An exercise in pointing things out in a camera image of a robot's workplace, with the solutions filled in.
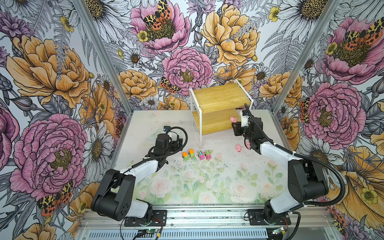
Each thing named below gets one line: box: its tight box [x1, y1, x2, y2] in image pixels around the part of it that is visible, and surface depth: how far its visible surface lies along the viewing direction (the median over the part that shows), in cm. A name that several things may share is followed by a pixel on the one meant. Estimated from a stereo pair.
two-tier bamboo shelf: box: [189, 79, 254, 149], surface depth 85 cm
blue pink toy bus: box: [197, 150, 205, 161], surface depth 96 cm
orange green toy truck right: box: [188, 148, 196, 159], surface depth 98 cm
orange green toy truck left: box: [182, 151, 189, 162], surface depth 96 cm
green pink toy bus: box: [205, 150, 212, 161], surface depth 96 cm
